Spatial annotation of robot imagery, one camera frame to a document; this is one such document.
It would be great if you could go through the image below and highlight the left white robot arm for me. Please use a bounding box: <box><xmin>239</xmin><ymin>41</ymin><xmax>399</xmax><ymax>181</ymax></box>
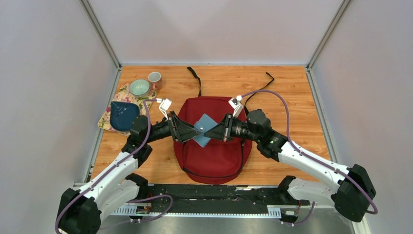
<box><xmin>55</xmin><ymin>111</ymin><xmax>201</xmax><ymax>234</ymax></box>

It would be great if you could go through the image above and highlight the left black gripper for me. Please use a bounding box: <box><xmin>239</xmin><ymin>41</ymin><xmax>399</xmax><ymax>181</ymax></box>
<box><xmin>145</xmin><ymin>111</ymin><xmax>201</xmax><ymax>144</ymax></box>

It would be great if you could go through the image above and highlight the light green ceramic bowl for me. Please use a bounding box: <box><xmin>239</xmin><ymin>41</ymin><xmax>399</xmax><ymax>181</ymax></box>
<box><xmin>129</xmin><ymin>79</ymin><xmax>151</xmax><ymax>98</ymax></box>

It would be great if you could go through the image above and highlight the floral fabric tray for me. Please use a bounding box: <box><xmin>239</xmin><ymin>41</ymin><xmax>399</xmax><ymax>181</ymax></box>
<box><xmin>97</xmin><ymin>83</ymin><xmax>157</xmax><ymax>136</ymax></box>

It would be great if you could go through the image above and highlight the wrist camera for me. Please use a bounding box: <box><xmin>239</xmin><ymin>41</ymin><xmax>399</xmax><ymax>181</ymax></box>
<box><xmin>228</xmin><ymin>95</ymin><xmax>244</xmax><ymax>118</ymax></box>
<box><xmin>156</xmin><ymin>98</ymin><xmax>172</xmax><ymax>119</ymax></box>

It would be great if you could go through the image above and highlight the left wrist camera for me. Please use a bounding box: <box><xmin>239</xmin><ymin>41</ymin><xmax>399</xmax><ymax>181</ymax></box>
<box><xmin>156</xmin><ymin>98</ymin><xmax>172</xmax><ymax>119</ymax></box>

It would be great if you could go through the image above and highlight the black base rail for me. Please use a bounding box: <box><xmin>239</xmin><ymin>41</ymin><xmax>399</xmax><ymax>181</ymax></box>
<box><xmin>136</xmin><ymin>184</ymin><xmax>311</xmax><ymax>223</ymax></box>

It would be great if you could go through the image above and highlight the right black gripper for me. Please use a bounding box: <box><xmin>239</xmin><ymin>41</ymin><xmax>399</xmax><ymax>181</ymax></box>
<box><xmin>204</xmin><ymin>114</ymin><xmax>260</xmax><ymax>143</ymax></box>

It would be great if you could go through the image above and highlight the red backpack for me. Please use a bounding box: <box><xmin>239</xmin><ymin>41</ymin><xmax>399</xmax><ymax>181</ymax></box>
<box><xmin>173</xmin><ymin>91</ymin><xmax>253</xmax><ymax>185</ymax></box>

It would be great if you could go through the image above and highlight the dark blue leaf plate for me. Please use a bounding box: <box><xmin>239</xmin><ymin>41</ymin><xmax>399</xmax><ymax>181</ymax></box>
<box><xmin>110</xmin><ymin>101</ymin><xmax>140</xmax><ymax>132</ymax></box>

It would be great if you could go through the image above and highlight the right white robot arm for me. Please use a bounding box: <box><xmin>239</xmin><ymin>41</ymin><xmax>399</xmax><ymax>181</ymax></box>
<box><xmin>205</xmin><ymin>109</ymin><xmax>377</xmax><ymax>222</ymax></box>

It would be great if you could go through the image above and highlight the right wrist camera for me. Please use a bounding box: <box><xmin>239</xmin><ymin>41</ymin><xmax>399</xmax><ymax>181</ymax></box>
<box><xmin>228</xmin><ymin>95</ymin><xmax>244</xmax><ymax>118</ymax></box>

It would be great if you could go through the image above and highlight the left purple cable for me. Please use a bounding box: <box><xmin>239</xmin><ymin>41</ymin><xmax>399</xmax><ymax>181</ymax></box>
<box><xmin>55</xmin><ymin>98</ymin><xmax>174</xmax><ymax>234</ymax></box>

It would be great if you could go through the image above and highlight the blue card wallet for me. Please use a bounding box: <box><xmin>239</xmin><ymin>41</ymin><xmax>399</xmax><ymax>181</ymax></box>
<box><xmin>193</xmin><ymin>114</ymin><xmax>218</xmax><ymax>148</ymax></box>

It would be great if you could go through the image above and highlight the pink ceramic mug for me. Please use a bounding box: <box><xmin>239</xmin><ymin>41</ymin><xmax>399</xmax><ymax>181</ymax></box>
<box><xmin>148</xmin><ymin>72</ymin><xmax>162</xmax><ymax>91</ymax></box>

